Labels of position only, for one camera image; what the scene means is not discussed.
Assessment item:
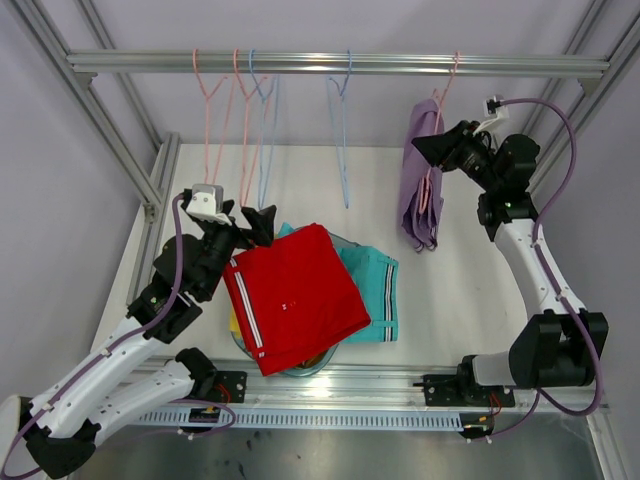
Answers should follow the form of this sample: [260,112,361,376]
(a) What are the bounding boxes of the red trousers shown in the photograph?
[223,223,371,376]

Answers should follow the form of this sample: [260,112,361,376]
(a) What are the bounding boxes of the aluminium frame left posts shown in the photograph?
[4,1,181,302]

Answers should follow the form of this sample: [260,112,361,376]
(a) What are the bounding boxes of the yellow trousers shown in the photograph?
[227,227,281,344]

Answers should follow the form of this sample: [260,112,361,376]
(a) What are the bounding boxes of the teal trousers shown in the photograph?
[274,222,401,346]

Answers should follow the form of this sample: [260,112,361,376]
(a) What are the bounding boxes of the blue plastic basin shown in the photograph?
[229,233,358,378]

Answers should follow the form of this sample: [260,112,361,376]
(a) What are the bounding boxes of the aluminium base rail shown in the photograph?
[116,356,595,410]

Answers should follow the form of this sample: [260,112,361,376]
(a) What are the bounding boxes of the aluminium frame posts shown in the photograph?
[482,0,640,371]
[4,1,181,302]

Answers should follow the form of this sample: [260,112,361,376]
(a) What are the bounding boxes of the blue hanger with teal trousers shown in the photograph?
[248,49,280,209]

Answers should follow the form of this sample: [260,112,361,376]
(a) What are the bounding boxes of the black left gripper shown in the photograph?
[199,199,274,299]

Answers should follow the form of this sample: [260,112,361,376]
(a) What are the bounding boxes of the purple trousers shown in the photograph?
[398,98,444,252]

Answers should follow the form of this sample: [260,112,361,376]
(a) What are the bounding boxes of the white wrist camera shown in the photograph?
[481,95,510,133]
[186,184,232,225]

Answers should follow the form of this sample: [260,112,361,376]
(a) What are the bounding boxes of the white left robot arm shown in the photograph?
[18,191,277,479]

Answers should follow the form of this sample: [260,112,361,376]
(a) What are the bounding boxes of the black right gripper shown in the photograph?
[411,121,501,193]

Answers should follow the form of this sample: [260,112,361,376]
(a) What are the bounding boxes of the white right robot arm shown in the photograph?
[411,121,609,405]

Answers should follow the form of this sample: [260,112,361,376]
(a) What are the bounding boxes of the blue hanger with red trousers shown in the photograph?
[325,50,353,209]

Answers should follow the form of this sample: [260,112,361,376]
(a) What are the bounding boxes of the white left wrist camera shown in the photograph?
[186,184,232,225]

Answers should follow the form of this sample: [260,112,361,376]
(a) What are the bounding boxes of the white slotted cable duct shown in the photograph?
[132,406,463,432]

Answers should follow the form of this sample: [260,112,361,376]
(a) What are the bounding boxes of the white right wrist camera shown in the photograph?
[481,95,510,133]

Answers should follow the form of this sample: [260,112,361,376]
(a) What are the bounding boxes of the brown trousers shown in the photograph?
[297,351,331,370]

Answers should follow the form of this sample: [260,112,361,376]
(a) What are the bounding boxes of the aluminium frame right posts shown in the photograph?
[482,0,640,371]

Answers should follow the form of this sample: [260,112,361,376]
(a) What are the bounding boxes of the pink hanger with purple trousers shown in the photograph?
[418,50,462,216]

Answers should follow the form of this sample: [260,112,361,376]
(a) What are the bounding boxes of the aluminium hanging rail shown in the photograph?
[66,49,611,79]

